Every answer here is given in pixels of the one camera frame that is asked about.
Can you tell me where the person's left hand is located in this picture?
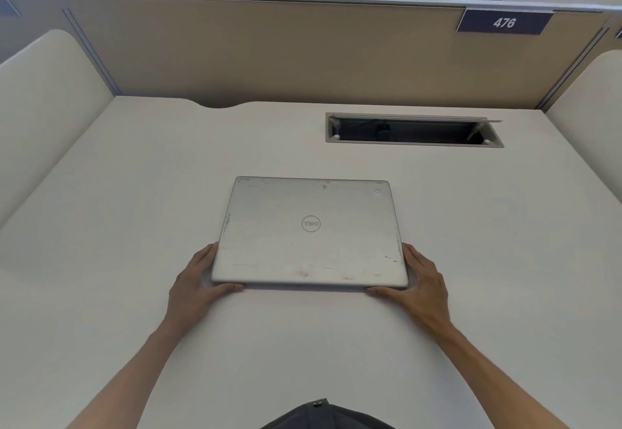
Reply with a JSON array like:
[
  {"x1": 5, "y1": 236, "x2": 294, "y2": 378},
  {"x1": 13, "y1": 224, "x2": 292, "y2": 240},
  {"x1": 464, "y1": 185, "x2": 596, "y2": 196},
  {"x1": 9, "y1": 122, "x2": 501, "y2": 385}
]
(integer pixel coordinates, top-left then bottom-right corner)
[{"x1": 166, "y1": 243, "x2": 245, "y2": 331}]

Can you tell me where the desk cable tray opening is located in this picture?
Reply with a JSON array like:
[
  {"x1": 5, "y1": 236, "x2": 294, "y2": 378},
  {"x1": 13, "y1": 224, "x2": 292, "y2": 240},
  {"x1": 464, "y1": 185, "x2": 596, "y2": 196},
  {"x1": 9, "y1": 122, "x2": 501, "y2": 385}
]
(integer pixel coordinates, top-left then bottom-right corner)
[{"x1": 325, "y1": 112, "x2": 505, "y2": 149}]

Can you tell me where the person's right hand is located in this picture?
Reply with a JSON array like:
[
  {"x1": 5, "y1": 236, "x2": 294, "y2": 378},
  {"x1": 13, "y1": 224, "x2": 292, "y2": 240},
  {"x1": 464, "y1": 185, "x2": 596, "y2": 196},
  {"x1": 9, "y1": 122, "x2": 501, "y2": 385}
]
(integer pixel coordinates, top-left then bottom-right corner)
[{"x1": 365, "y1": 243, "x2": 451, "y2": 333}]

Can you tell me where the cream curved side divider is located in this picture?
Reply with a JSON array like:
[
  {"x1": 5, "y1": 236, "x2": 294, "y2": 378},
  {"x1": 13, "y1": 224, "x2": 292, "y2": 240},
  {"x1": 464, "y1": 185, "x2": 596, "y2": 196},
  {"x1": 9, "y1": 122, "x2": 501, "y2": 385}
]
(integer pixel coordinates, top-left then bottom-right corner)
[
  {"x1": 0, "y1": 29, "x2": 115, "y2": 230},
  {"x1": 545, "y1": 50, "x2": 622, "y2": 186}
]

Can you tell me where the dark blue number sign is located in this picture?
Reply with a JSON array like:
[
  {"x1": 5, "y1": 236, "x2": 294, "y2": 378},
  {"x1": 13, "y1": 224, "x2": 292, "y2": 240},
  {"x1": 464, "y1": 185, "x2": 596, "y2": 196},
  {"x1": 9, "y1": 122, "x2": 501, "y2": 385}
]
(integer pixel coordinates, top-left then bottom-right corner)
[{"x1": 456, "y1": 7, "x2": 555, "y2": 36}]

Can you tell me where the person's left forearm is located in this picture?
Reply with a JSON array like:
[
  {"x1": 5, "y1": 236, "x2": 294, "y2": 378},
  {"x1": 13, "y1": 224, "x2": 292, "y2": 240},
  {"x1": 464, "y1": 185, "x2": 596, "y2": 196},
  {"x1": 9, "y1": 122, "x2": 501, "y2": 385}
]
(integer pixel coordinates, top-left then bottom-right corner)
[{"x1": 65, "y1": 314, "x2": 193, "y2": 429}]

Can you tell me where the beige desk partition panel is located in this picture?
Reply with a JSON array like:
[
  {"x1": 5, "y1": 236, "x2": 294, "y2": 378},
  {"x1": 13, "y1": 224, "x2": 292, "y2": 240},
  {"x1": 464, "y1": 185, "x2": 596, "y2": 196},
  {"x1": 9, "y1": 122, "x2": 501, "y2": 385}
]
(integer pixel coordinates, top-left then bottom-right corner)
[{"x1": 0, "y1": 0, "x2": 622, "y2": 110}]

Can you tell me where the person's dark grey clothing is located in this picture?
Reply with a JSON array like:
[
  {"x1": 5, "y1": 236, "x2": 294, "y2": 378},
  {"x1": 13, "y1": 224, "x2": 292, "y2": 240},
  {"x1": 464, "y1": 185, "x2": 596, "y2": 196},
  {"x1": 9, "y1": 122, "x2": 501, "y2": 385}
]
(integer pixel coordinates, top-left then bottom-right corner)
[{"x1": 260, "y1": 399, "x2": 395, "y2": 429}]

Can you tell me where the silver laptop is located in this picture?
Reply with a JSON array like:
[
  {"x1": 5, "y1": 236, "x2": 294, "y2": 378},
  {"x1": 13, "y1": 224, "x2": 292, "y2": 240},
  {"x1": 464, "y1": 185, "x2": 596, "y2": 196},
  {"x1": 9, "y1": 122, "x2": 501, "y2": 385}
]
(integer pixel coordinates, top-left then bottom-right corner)
[{"x1": 210, "y1": 176, "x2": 410, "y2": 291}]

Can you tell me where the person's right forearm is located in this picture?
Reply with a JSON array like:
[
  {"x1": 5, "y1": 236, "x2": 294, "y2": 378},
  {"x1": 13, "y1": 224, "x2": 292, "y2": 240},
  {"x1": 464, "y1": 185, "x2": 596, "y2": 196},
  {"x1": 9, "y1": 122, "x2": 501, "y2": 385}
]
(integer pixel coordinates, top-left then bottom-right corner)
[{"x1": 427, "y1": 321, "x2": 570, "y2": 429}]

